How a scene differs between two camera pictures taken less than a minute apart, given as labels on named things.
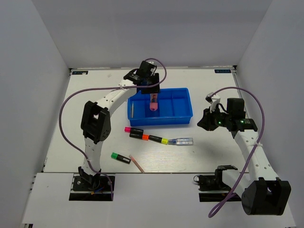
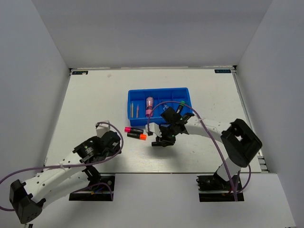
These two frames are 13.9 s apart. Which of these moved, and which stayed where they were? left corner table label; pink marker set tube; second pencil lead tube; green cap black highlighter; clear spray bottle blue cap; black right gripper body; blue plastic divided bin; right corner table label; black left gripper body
Moved: green cap black highlighter; black right gripper body; black left gripper body; clear spray bottle blue cap; pink marker set tube
Stayed: left corner table label; second pencil lead tube; right corner table label; blue plastic divided bin
